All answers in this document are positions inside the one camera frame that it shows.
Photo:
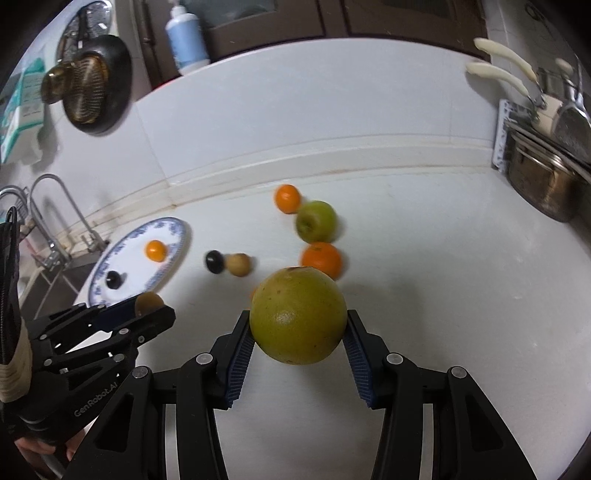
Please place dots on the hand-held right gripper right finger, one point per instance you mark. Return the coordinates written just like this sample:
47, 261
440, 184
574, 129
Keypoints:
362, 369

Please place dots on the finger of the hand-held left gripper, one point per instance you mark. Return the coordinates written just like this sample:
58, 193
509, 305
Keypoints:
115, 311
152, 321

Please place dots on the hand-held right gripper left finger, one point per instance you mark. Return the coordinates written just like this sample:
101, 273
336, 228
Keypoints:
238, 369

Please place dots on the blue patterned white plate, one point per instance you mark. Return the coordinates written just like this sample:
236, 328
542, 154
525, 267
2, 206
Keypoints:
134, 265

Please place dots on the large yellow-green grapefruit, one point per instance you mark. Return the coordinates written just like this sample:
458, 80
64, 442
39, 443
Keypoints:
298, 316

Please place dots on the dark purple plum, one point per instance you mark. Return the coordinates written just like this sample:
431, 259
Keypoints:
113, 279
214, 261

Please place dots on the orange tangerine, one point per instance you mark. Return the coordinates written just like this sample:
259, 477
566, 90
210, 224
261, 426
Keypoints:
287, 198
322, 260
155, 250

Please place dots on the green apple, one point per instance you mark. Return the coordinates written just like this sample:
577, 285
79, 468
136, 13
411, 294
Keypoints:
316, 221

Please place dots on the person's left hand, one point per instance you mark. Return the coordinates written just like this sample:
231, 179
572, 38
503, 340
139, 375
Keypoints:
34, 447

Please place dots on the steel sink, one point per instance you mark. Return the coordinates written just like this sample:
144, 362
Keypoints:
64, 279

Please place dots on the steel tap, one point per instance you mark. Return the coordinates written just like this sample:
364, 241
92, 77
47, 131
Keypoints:
46, 251

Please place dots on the gooseneck steel faucet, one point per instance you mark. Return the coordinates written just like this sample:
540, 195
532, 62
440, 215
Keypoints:
69, 203

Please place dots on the teal and white box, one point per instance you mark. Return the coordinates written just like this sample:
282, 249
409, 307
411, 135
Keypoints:
23, 106

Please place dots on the brass mesh strainer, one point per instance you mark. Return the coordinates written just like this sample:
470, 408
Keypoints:
76, 83

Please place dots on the black frying pan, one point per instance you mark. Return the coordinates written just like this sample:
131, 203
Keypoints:
115, 69

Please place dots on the white patterned knife rack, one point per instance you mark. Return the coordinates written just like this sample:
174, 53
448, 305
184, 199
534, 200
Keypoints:
502, 134

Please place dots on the white and blue pump bottle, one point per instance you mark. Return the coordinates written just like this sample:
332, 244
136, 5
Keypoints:
187, 44

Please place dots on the round metal lid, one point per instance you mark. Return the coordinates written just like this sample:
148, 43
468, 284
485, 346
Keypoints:
92, 21

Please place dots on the steel cleaver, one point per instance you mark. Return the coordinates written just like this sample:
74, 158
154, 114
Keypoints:
572, 120

